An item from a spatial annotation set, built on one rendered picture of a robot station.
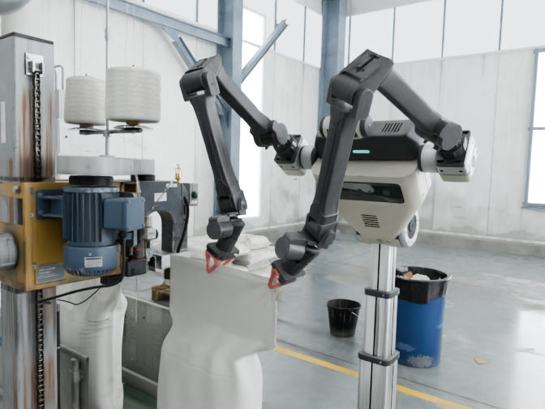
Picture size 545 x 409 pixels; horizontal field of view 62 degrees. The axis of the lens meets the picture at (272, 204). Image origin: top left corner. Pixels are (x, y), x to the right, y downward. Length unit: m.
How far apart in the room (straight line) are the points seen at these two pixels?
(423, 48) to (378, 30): 1.09
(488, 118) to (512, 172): 1.06
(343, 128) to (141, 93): 0.64
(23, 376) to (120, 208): 0.62
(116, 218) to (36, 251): 0.29
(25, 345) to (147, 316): 0.85
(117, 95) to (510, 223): 8.33
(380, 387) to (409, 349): 1.69
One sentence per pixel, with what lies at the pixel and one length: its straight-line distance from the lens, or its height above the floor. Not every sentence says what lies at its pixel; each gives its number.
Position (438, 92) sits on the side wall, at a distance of 9.63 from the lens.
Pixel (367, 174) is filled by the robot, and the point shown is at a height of 1.39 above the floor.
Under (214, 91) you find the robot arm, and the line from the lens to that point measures 1.35.
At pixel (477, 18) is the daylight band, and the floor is 4.23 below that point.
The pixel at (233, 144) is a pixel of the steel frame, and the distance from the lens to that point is 7.47.
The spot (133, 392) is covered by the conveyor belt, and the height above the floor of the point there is 0.38.
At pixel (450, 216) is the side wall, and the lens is 9.44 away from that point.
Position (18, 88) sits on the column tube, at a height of 1.61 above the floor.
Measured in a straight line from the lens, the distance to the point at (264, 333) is 1.41.
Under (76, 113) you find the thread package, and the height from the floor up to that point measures 1.56.
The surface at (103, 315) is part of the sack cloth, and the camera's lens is 1.96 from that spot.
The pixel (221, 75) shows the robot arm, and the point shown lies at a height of 1.67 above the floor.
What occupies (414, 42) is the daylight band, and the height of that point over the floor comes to 3.95.
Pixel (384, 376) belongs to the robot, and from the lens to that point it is 1.88.
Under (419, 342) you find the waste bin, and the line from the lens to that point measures 3.56.
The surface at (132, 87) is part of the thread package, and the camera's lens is 1.43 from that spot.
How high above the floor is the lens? 1.40
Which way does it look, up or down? 5 degrees down
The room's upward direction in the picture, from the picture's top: 2 degrees clockwise
